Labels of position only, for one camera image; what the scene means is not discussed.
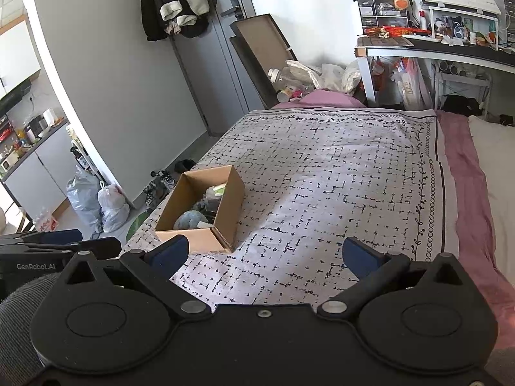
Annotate white trash bag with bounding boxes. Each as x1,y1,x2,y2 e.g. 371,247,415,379
98,184,130,233

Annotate clear plastic bottle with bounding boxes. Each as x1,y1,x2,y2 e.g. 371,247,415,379
267,66,299,90

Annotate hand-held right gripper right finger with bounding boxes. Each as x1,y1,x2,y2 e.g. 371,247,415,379
317,237,475,322

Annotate grey shoes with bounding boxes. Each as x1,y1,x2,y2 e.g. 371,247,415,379
143,177,172,212

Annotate grey kitchen cabinet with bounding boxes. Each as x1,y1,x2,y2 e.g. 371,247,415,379
0,118,80,210

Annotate grey drawer organizer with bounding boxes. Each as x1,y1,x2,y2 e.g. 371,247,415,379
356,0,411,35

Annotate grey plush toy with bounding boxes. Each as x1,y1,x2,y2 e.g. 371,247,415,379
193,185,220,216

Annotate grey door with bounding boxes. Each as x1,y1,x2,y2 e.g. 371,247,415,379
171,0,267,137

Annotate white monitor riser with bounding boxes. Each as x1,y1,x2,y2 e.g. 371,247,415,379
420,2,502,41

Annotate blue plush toy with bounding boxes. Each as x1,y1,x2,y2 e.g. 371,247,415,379
173,210,210,230

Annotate pink plastic bag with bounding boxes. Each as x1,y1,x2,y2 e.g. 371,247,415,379
390,56,432,110

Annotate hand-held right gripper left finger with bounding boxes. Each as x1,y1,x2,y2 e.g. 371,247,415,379
58,235,212,322

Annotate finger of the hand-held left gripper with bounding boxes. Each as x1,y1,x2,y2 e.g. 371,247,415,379
0,237,122,259
0,229,83,246

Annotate black door handle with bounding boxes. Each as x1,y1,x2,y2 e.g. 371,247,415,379
220,0,244,20

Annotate green floor mat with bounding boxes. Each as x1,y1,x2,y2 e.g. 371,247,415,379
126,211,150,243

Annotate brown cardboard box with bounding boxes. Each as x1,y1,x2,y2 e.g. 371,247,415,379
155,165,245,255

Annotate person's left forearm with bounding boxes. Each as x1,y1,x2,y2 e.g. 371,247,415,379
0,275,62,375

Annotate flat leaning cardboard box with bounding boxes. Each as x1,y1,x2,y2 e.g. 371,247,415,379
229,14,299,109

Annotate grey trash bag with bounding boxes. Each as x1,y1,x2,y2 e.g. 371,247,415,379
66,165,104,234

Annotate black and white desk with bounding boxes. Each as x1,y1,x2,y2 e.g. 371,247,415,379
354,34,515,110

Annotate printed white blanket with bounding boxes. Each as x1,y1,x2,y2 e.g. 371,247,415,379
121,106,460,307

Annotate black hanging jacket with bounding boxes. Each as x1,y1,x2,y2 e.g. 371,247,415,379
139,0,211,42

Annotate white plastic bag pile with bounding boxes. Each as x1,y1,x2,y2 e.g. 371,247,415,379
286,60,363,96

